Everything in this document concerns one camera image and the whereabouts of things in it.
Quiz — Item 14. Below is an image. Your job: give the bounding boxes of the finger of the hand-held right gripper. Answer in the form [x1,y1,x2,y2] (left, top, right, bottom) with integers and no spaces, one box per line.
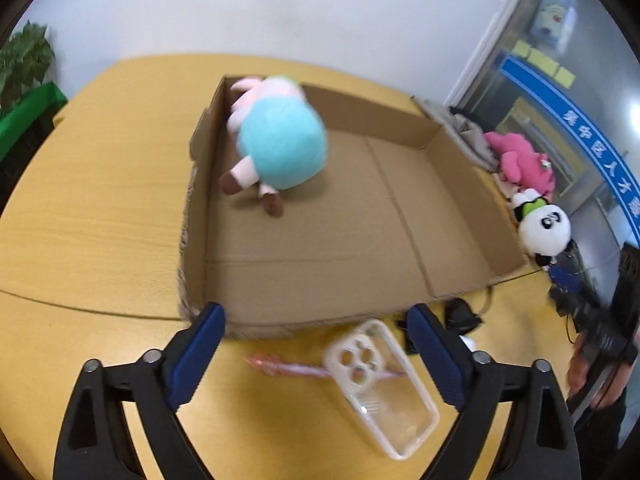
[548,285,601,333]

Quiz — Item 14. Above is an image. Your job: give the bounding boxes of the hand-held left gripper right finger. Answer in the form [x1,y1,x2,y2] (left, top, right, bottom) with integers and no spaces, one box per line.
[406,303,583,480]

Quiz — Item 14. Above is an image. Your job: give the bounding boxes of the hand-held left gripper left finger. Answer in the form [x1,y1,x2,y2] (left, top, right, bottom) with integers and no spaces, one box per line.
[52,301,227,480]

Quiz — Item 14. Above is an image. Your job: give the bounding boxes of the black sunglasses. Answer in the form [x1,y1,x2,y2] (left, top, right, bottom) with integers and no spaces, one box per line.
[395,299,485,356]

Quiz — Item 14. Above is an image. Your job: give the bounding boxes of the pink transparent pen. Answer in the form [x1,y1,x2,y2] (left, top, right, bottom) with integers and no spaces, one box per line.
[245,352,408,381]

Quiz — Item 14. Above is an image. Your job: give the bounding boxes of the clear phone case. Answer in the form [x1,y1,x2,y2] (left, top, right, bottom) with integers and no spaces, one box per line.
[322,319,441,461]

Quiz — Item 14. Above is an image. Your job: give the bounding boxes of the cardboard box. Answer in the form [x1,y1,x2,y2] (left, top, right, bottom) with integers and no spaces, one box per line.
[177,75,543,343]

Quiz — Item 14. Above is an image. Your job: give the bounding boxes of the pink pig plush toy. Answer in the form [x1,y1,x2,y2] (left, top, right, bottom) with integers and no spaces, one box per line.
[219,75,330,218]

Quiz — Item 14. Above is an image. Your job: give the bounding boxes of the person's right hand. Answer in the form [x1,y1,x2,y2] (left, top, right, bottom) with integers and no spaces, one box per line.
[566,342,628,411]

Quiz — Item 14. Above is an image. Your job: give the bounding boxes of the panda plush toy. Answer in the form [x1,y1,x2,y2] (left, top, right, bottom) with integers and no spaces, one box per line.
[509,187,573,267]

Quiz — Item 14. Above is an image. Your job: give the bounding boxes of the grey cloth bag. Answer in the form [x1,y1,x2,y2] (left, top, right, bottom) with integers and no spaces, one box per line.
[411,95,501,171]

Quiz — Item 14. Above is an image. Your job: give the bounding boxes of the blue door banner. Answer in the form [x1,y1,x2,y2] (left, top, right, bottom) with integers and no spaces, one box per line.
[500,55,640,233]

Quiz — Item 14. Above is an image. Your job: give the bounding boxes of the row of yellow sticky notes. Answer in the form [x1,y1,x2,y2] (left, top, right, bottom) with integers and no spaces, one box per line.
[512,39,576,87]

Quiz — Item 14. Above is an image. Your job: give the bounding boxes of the light blue door poster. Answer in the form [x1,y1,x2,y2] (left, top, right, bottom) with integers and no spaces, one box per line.
[530,0,581,46]

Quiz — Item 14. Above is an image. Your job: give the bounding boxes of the green potted plant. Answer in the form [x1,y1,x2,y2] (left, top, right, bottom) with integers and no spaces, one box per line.
[0,21,56,111]

